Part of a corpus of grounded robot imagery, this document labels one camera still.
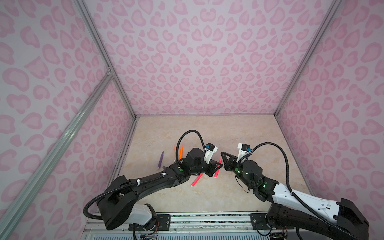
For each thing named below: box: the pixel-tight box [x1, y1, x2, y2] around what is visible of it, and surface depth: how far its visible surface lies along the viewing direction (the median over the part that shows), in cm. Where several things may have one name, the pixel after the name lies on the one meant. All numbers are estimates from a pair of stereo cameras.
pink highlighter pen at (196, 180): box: [190, 173, 203, 187], surface depth 88 cm
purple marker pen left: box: [157, 151, 164, 169], surface depth 98 cm
